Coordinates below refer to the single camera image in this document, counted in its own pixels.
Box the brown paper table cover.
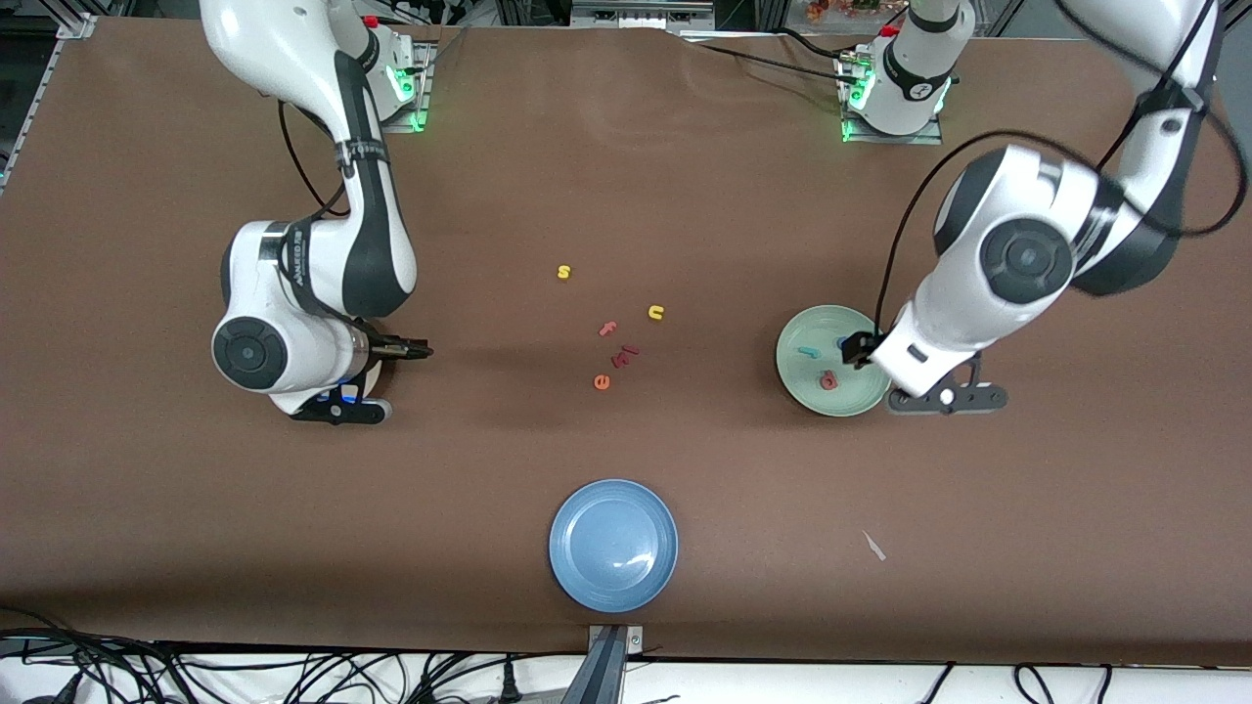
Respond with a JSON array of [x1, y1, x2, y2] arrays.
[[0, 20, 1252, 668]]

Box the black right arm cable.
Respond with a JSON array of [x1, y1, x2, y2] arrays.
[[277, 98, 353, 218]]

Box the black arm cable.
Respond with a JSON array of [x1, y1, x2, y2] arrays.
[[873, 0, 1252, 338], [277, 98, 353, 218]]

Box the grey aluminium camera pole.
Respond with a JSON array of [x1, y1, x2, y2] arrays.
[[562, 624, 647, 704]]

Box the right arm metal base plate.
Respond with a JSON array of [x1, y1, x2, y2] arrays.
[[377, 39, 434, 133]]

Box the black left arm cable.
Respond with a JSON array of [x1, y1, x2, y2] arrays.
[[873, 0, 1252, 338]]

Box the grey metal box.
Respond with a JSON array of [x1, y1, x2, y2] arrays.
[[572, 0, 715, 30]]

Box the black base cable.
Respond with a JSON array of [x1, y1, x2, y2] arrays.
[[696, 39, 862, 87], [771, 25, 850, 62]]

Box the green plate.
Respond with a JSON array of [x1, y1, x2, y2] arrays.
[[776, 304, 895, 418]]

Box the blue plate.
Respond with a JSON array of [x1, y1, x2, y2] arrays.
[[549, 478, 679, 614]]

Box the aluminium frame rail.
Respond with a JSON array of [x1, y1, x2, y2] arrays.
[[0, 39, 65, 192]]

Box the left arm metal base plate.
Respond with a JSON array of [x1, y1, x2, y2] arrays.
[[841, 54, 945, 146]]

